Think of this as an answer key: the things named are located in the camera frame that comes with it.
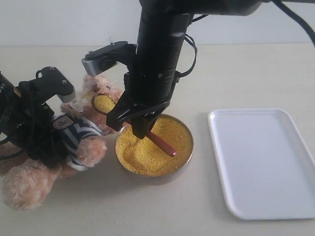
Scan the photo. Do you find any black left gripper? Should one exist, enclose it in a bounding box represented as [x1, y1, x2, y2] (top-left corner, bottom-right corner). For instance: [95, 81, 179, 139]
[9, 95, 68, 168]

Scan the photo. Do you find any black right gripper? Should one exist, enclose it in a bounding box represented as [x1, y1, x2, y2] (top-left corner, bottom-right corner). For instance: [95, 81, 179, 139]
[106, 66, 180, 139]

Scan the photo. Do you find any dark red wooden spoon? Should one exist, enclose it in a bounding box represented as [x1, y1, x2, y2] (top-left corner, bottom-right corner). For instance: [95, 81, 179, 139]
[91, 94, 177, 157]

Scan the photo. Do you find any beige teddy bear striped sweater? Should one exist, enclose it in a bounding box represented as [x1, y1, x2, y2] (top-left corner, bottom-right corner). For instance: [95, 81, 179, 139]
[0, 75, 122, 210]

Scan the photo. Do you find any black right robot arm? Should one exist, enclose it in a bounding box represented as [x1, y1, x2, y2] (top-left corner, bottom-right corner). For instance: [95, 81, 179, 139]
[107, 0, 261, 138]

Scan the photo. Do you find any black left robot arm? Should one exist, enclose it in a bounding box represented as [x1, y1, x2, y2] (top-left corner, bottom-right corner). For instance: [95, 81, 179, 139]
[0, 68, 75, 168]

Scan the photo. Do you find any yellow millet grain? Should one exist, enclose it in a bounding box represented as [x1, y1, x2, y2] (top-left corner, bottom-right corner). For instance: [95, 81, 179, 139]
[116, 116, 192, 177]

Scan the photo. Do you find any steel bowl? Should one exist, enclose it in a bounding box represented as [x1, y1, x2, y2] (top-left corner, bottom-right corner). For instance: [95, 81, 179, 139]
[114, 113, 194, 184]

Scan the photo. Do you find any white rectangular plastic tray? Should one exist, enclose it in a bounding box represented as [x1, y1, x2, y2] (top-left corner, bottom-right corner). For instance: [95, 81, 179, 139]
[208, 108, 315, 220]

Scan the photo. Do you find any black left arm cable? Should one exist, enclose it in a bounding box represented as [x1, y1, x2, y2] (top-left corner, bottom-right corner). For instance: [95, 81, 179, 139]
[0, 132, 28, 159]

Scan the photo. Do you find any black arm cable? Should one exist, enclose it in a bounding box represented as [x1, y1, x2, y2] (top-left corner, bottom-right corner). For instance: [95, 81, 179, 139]
[0, 132, 28, 159]
[176, 14, 210, 78]

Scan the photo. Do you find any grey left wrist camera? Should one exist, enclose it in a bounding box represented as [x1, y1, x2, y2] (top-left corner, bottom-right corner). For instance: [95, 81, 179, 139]
[18, 65, 76, 103]

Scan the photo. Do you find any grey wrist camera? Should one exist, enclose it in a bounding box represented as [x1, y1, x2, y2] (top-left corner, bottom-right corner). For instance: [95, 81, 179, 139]
[81, 41, 138, 76]
[18, 65, 76, 103]

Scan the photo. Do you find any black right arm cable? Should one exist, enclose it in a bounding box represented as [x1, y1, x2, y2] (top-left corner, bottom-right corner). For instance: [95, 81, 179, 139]
[176, 14, 210, 78]

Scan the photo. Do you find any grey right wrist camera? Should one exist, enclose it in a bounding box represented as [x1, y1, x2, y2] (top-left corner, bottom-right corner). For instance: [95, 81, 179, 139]
[81, 41, 138, 76]

